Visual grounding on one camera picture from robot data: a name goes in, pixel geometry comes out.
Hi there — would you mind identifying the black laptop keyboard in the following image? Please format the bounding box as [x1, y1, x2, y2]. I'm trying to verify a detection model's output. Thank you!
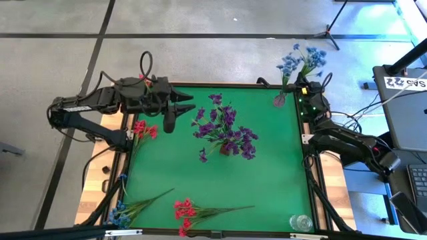
[406, 163, 427, 214]

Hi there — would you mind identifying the grey chair base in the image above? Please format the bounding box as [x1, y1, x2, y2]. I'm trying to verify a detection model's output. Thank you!
[0, 141, 26, 157]

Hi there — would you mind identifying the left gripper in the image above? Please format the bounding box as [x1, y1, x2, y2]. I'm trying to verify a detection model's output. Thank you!
[150, 75, 197, 135]

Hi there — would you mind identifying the black table clamp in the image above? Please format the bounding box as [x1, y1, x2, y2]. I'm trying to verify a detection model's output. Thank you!
[256, 76, 272, 89]

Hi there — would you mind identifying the blue artificial flower bunch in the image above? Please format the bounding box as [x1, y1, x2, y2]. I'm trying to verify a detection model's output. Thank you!
[276, 43, 328, 97]
[105, 173, 175, 230]

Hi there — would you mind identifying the blue metal stand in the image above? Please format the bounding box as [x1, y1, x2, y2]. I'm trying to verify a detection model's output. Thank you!
[343, 131, 401, 227]

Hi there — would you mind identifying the purple glass vase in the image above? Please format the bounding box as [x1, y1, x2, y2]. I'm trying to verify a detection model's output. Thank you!
[272, 92, 288, 109]

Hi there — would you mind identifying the black tripod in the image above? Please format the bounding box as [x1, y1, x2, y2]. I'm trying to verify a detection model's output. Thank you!
[312, 0, 350, 51]

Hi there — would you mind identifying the black aluminium rig frame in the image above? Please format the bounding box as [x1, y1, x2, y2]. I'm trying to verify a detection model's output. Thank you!
[0, 81, 360, 240]

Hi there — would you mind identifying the green table mat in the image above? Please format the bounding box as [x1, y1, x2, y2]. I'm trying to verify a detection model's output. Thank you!
[118, 85, 316, 233]

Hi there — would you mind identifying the clear glass vase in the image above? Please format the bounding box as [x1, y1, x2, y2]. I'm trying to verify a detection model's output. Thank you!
[288, 214, 314, 233]

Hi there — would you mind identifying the black smartphone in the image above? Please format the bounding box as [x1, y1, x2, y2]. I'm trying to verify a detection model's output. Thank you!
[389, 191, 426, 234]

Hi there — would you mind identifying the black pole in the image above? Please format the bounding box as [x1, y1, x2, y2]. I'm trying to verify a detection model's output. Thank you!
[386, 37, 427, 77]

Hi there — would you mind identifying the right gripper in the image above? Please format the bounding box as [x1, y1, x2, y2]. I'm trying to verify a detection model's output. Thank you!
[284, 77, 324, 105]

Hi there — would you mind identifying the grey laptop with sticker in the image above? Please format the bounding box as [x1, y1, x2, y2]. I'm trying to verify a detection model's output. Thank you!
[372, 65, 427, 153]

